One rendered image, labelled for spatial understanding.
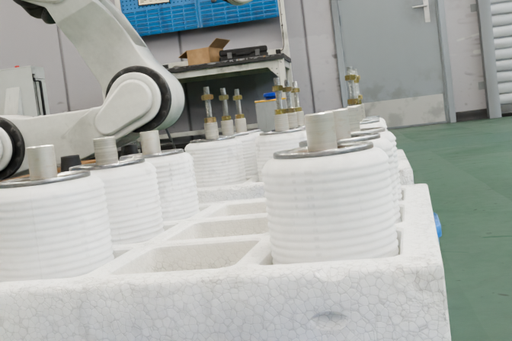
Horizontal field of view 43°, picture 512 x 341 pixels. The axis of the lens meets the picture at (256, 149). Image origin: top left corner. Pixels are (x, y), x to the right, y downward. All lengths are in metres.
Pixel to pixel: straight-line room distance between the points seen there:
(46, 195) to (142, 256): 0.10
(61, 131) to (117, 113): 0.16
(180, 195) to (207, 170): 0.29
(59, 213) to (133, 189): 0.13
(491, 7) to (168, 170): 5.65
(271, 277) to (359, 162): 0.10
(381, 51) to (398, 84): 0.34
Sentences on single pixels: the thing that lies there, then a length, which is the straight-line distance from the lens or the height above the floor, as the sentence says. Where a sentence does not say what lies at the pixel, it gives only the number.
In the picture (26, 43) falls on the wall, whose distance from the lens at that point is 6.98.
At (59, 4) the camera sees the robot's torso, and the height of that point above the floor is 0.57.
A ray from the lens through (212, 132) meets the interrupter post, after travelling 1.08.
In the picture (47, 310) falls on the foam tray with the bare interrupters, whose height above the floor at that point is 0.16.
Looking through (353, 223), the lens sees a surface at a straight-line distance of 0.46.
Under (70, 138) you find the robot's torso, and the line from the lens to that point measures 1.48.
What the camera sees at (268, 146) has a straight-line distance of 1.03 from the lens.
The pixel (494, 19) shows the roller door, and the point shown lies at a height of 0.87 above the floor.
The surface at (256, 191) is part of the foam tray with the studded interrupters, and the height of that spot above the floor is 0.17.
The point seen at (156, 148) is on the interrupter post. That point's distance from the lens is 0.78.
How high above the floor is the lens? 0.29
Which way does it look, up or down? 3 degrees down
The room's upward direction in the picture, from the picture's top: 7 degrees counter-clockwise
